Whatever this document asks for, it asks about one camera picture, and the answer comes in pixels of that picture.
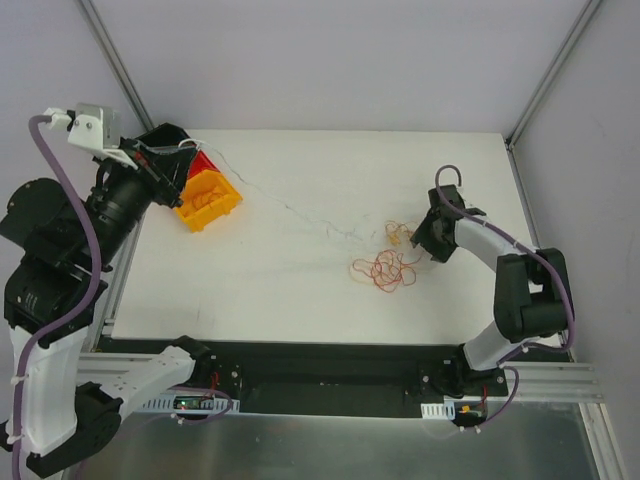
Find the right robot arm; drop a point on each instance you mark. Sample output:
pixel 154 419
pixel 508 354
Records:
pixel 532 306

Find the yellow bin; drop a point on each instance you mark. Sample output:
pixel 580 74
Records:
pixel 206 197

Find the left cable duct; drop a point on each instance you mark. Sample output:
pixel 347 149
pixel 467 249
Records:
pixel 182 403

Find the red bin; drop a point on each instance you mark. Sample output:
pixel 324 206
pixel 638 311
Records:
pixel 200 163

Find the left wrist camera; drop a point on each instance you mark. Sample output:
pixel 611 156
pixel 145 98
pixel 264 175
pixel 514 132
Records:
pixel 90 127

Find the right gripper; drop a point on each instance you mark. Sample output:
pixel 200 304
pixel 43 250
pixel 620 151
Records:
pixel 439 230

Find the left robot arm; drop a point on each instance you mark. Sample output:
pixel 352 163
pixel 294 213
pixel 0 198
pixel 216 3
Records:
pixel 49 302

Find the right cable duct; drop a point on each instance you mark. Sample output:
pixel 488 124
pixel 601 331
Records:
pixel 452 410

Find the left aluminium frame post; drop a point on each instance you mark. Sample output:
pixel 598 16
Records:
pixel 103 39

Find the cable duct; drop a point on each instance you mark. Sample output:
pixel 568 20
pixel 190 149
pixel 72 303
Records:
pixel 182 403
pixel 452 410

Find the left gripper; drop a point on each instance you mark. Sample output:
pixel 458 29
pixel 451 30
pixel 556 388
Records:
pixel 151 173

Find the aluminium frame post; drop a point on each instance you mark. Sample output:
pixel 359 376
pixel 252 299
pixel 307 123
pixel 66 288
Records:
pixel 585 17
pixel 103 39

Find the black bin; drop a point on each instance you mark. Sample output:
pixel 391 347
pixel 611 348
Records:
pixel 164 135

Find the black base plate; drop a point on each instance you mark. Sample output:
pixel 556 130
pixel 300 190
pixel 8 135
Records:
pixel 344 380

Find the right aluminium frame post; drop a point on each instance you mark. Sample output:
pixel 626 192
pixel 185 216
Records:
pixel 585 17

